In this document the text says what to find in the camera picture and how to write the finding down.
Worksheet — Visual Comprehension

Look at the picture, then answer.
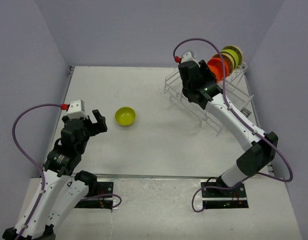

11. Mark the orange bowl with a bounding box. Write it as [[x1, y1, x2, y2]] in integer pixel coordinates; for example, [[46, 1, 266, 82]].
[[207, 61, 223, 83], [208, 57, 230, 79]]

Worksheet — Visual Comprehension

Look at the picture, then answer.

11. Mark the lime green bowl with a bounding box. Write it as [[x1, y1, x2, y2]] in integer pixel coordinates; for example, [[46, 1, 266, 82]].
[[114, 106, 136, 127]]

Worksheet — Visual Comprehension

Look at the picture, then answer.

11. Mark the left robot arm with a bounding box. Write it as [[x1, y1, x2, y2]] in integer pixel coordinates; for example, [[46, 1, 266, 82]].
[[2, 109, 107, 240]]

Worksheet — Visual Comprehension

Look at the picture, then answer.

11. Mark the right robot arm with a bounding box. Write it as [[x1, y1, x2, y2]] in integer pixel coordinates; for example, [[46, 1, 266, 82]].
[[178, 60, 278, 197]]

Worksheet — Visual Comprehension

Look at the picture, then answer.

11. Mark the olive green bowl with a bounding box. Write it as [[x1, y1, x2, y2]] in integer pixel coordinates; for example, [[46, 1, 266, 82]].
[[221, 49, 239, 69]]

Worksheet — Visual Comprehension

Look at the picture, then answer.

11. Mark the rear tan bowl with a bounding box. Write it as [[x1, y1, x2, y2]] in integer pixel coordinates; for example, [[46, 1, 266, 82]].
[[223, 45, 243, 65]]

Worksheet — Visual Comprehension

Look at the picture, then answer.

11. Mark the white cutlery holder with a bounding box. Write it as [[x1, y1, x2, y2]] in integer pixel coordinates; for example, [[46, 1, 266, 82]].
[[240, 107, 252, 118]]

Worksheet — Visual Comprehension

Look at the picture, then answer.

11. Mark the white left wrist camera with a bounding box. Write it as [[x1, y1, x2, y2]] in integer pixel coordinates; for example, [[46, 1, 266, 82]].
[[67, 99, 88, 119]]

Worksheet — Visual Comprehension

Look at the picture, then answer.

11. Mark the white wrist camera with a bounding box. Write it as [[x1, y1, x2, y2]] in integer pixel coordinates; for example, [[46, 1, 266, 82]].
[[67, 99, 88, 119], [181, 50, 199, 64]]

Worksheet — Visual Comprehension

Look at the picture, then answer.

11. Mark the white wire dish rack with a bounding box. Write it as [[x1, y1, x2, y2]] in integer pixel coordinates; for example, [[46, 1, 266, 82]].
[[164, 59, 255, 136]]

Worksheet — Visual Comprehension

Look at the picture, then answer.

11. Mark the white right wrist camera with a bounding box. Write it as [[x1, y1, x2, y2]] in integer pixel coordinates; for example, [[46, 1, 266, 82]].
[[181, 50, 199, 64]]

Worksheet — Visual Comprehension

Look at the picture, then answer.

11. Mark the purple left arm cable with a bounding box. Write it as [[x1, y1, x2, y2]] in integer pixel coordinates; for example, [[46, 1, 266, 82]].
[[13, 102, 69, 238]]

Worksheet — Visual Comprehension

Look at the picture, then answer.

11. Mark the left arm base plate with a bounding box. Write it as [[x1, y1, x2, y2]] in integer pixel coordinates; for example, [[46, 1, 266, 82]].
[[76, 181, 114, 210]]

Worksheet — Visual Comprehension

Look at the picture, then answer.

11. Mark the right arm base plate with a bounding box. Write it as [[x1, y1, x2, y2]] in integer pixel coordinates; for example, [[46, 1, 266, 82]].
[[201, 183, 249, 210]]

